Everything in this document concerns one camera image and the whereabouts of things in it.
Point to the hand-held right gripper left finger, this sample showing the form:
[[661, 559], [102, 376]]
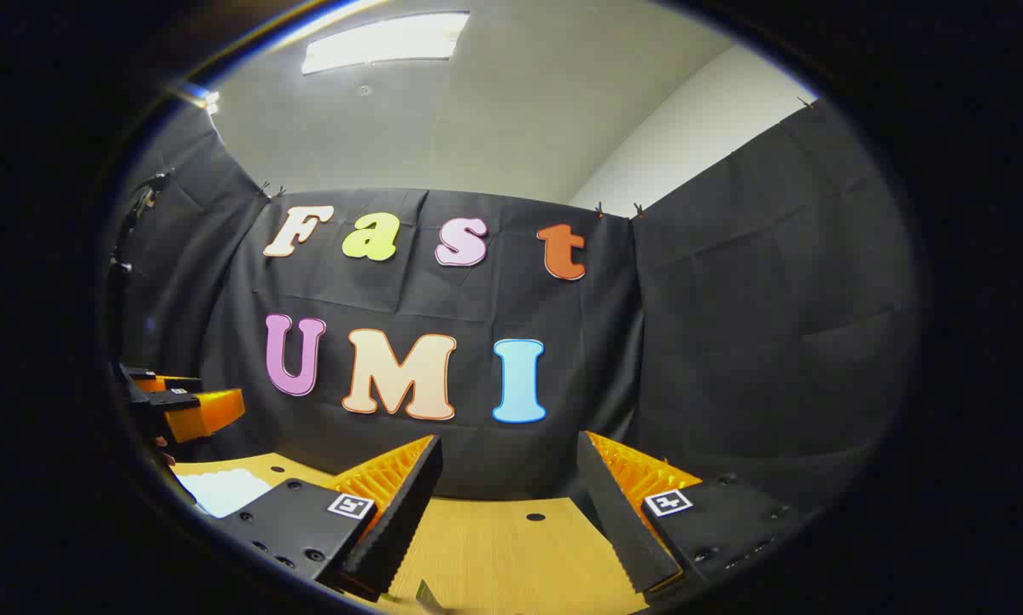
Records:
[[396, 525]]

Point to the light blue suitcase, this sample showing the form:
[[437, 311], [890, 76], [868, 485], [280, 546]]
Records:
[[221, 491]]

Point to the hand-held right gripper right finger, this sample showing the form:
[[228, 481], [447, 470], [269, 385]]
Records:
[[622, 525]]

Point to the long ceiling light panel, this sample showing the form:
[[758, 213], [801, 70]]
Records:
[[383, 43]]

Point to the silver green skin care tube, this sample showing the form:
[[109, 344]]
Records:
[[429, 598]]

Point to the small ceiling light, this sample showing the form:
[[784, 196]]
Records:
[[204, 98]]

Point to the black backdrop cloth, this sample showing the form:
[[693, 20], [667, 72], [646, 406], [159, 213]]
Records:
[[733, 342]]

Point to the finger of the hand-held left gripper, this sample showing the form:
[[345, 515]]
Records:
[[208, 414], [170, 382]]

